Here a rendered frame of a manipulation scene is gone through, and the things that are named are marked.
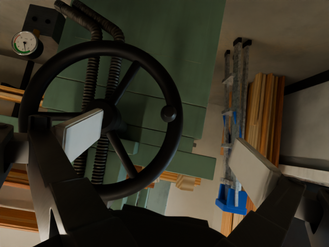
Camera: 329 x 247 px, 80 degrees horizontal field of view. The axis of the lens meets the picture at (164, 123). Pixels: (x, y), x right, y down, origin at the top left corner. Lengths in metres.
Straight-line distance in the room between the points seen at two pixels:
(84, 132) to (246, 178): 0.13
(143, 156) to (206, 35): 0.39
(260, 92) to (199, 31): 1.46
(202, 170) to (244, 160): 0.37
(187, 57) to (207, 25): 0.11
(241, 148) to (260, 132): 1.76
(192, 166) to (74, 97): 0.37
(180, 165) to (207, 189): 2.72
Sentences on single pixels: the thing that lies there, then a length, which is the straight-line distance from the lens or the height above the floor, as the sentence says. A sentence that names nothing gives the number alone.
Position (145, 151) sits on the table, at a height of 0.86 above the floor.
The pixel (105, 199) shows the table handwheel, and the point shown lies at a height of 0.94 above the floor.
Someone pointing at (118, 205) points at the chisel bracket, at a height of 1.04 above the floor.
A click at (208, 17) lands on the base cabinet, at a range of 0.66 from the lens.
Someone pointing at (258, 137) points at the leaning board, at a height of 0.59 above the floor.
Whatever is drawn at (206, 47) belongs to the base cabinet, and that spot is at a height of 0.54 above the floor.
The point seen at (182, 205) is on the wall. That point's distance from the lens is 3.20.
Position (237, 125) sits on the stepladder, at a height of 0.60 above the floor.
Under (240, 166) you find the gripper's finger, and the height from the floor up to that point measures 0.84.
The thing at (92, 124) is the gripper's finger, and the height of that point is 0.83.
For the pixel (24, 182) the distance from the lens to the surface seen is 2.87.
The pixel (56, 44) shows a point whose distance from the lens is 0.67.
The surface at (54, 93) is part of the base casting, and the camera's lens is 0.61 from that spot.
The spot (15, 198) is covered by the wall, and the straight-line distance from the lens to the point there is 3.50.
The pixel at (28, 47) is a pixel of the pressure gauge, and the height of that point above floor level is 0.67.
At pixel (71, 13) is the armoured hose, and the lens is 0.55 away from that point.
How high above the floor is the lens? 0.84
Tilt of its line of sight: 7 degrees down
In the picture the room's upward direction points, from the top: 169 degrees counter-clockwise
